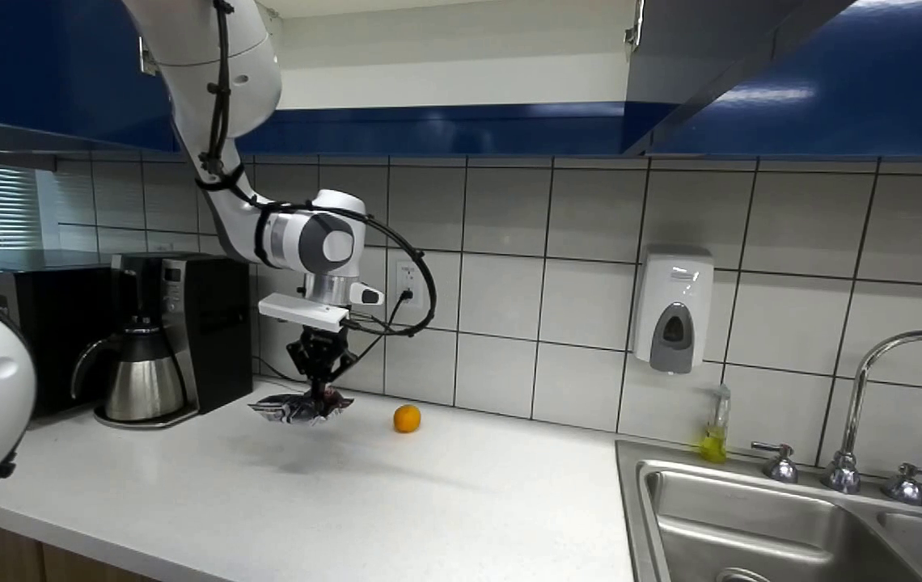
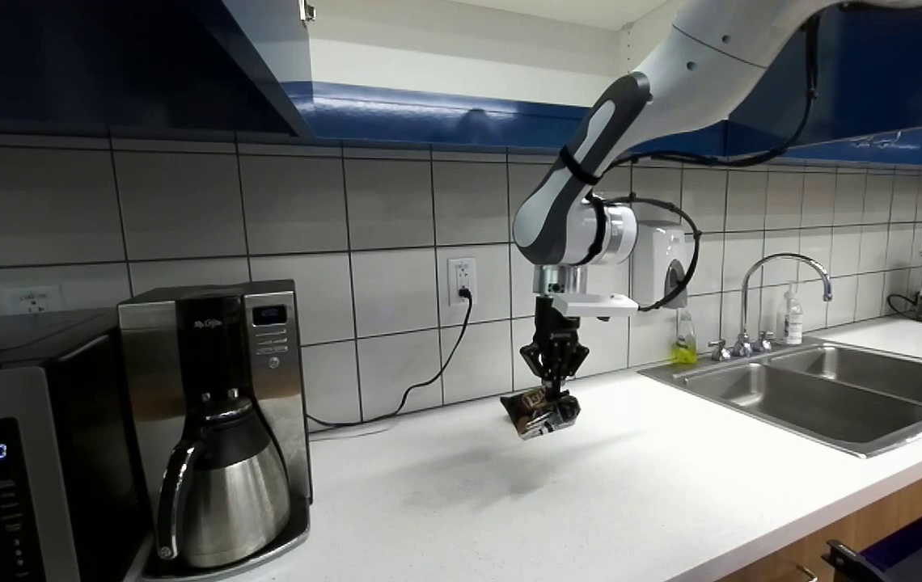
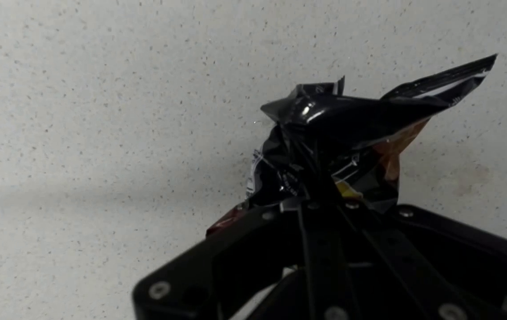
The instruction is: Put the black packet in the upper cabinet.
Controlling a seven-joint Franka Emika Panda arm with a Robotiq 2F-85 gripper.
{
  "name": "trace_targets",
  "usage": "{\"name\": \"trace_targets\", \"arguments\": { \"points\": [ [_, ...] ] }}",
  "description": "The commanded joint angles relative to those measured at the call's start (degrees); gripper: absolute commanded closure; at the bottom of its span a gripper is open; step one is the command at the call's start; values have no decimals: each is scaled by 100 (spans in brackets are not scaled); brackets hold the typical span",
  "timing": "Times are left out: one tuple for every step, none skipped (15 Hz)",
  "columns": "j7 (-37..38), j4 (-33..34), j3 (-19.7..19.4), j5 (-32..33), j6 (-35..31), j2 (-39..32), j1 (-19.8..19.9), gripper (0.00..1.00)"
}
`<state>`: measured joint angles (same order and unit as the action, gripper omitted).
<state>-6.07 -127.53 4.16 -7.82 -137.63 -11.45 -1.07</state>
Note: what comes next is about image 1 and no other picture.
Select white wall soap dispenser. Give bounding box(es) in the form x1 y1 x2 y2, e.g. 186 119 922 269
631 248 717 377

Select black microwave oven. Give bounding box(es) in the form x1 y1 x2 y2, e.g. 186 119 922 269
0 260 139 421

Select white wall outlet with plug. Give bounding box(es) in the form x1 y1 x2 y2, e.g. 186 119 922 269
387 248 428 327

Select black robot wrist cable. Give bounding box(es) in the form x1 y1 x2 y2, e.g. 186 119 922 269
193 0 440 374

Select blue wall cabinet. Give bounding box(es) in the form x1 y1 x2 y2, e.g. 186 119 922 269
0 0 922 165

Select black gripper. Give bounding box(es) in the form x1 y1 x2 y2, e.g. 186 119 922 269
287 327 353 407

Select chrome sink faucet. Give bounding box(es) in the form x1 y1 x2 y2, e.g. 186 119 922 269
747 327 922 508

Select stainless steel double sink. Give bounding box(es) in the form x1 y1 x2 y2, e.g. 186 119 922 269
615 434 922 582

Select orange fruit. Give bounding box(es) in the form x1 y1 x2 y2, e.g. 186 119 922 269
392 401 425 435

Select black power cord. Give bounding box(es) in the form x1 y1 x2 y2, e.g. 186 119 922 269
253 288 416 387

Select stainless steel carafe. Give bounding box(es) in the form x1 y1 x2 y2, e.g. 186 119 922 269
68 315 193 426

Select yellow dish soap bottle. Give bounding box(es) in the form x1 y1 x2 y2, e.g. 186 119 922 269
691 385 734 464

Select blue cabinet door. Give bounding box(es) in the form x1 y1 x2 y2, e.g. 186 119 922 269
622 0 860 156
0 0 185 156

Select wooden base cabinet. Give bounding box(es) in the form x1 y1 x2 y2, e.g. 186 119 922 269
0 520 161 582

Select black steel coffee maker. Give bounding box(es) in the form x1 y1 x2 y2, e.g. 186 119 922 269
115 251 257 424

